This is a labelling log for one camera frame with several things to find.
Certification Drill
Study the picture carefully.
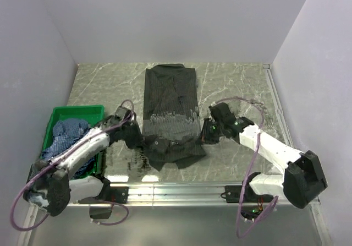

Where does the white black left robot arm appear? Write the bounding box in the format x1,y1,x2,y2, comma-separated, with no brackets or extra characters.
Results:
23,106,142,216

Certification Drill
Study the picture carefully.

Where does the green plastic tray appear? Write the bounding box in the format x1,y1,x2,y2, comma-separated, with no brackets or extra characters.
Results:
32,105,107,185

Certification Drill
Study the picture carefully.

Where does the aluminium rail frame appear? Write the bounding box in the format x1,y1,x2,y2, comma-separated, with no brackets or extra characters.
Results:
27,63,329,245

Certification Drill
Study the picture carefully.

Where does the blue checked shirt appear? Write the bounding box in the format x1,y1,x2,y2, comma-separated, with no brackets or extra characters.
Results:
40,118,97,180

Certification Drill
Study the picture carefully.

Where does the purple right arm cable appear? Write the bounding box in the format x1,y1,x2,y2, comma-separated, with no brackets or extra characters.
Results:
210,97,279,238

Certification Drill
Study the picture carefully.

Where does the black pinstriped long sleeve shirt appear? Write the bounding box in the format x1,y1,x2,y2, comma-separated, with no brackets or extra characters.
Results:
142,64,206,171

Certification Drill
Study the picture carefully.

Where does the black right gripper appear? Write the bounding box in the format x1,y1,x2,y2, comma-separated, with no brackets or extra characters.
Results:
196,118,225,145

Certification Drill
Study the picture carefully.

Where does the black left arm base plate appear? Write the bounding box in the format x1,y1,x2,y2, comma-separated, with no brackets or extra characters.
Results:
78,186,129,204

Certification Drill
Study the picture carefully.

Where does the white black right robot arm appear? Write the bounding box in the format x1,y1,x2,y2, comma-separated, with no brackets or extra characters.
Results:
200,102,328,209

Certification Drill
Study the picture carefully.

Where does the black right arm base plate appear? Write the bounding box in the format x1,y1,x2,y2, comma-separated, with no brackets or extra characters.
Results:
220,185,265,203

